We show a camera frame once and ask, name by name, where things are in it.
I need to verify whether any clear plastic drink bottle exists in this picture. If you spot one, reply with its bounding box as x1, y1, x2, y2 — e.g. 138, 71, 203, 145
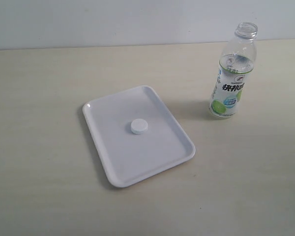
209, 22, 258, 118

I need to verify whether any white rectangular plastic tray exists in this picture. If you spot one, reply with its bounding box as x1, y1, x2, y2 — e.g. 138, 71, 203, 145
82, 86, 196, 188

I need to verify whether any white bottle cap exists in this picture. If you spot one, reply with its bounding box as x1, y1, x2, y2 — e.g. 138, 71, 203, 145
130, 118, 148, 135

